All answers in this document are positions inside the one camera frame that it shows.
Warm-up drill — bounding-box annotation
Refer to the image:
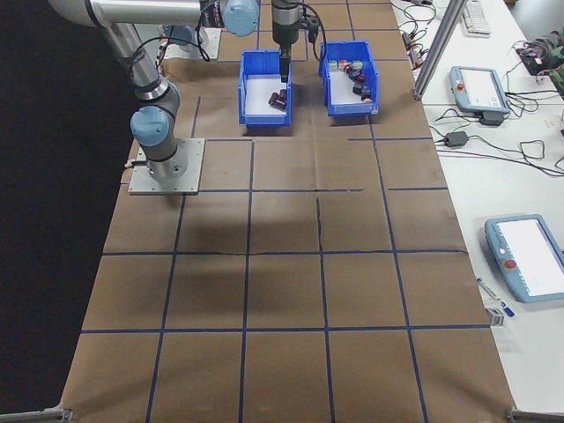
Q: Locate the blue plastic storage bin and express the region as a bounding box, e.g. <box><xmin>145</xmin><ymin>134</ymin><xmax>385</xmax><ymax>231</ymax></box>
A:
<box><xmin>318</xmin><ymin>41</ymin><xmax>381</xmax><ymax>118</ymax></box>
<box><xmin>238</xmin><ymin>49</ymin><xmax>295</xmax><ymax>130</ymax></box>

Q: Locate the camouflage sleeved forearm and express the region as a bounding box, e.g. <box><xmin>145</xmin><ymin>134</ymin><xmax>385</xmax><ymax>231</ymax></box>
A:
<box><xmin>526</xmin><ymin>31</ymin><xmax>564</xmax><ymax>96</ymax></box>

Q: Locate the white foam liner sheet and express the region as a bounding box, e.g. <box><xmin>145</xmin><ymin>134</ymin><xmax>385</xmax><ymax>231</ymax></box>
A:
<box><xmin>329</xmin><ymin>70</ymin><xmax>372</xmax><ymax>106</ymax></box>
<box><xmin>244</xmin><ymin>78</ymin><xmax>290</xmax><ymax>116</ymax></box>

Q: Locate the grey power strip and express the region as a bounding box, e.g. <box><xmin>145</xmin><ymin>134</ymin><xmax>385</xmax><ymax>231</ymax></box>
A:
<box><xmin>403</xmin><ymin>30</ymin><xmax>427</xmax><ymax>70</ymax></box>

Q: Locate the black power adapter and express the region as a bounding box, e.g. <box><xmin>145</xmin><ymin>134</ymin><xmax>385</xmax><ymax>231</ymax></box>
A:
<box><xmin>479</xmin><ymin>110</ymin><xmax>507</xmax><ymax>128</ymax></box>
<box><xmin>443</xmin><ymin>130</ymin><xmax>470</xmax><ymax>148</ymax></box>

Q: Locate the white computer keyboard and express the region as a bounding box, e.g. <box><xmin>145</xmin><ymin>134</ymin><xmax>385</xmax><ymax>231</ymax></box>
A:
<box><xmin>461</xmin><ymin>0</ymin><xmax>493</xmax><ymax>36</ymax></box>

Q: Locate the blue grey teach pendant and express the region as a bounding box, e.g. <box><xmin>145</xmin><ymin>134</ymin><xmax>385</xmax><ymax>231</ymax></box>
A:
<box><xmin>448</xmin><ymin>65</ymin><xmax>512</xmax><ymax>116</ymax></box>
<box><xmin>483</xmin><ymin>213</ymin><xmax>564</xmax><ymax>304</ymax></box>

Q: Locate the black red electronic device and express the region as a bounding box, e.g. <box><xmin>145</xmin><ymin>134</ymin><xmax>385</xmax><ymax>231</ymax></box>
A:
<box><xmin>516</xmin><ymin>43</ymin><xmax>545</xmax><ymax>74</ymax></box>

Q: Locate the blue white marker pen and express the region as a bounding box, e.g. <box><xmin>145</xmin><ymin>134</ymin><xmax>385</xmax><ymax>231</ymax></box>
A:
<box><xmin>477</xmin><ymin>276</ymin><xmax>516</xmax><ymax>317</ymax></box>

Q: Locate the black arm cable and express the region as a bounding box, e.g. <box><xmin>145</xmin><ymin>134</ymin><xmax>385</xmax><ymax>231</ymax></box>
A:
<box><xmin>125</xmin><ymin>0</ymin><xmax>328</xmax><ymax>83</ymax></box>

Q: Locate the white square base plate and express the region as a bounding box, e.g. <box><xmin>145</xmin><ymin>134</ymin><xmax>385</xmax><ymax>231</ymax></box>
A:
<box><xmin>127</xmin><ymin>137</ymin><xmax>206</xmax><ymax>197</ymax></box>
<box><xmin>159</xmin><ymin>25</ymin><xmax>221</xmax><ymax>62</ymax></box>

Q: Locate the black printed velcro strap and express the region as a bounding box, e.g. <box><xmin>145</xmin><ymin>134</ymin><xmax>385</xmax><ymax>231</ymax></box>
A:
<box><xmin>198</xmin><ymin>0</ymin><xmax>226</xmax><ymax>31</ymax></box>

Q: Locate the aluminium profile post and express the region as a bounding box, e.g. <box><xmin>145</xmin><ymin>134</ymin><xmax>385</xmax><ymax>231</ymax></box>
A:
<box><xmin>412</xmin><ymin>0</ymin><xmax>467</xmax><ymax>101</ymax></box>

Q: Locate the black frame cover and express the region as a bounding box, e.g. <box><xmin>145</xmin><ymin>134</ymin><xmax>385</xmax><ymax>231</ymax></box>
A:
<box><xmin>0</xmin><ymin>0</ymin><xmax>137</xmax><ymax>418</ymax></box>

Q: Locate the metal frame bar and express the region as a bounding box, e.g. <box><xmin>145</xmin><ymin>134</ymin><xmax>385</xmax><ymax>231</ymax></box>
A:
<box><xmin>505</xmin><ymin>407</ymin><xmax>564</xmax><ymax>423</ymax></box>
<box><xmin>0</xmin><ymin>407</ymin><xmax>72</xmax><ymax>423</ymax></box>

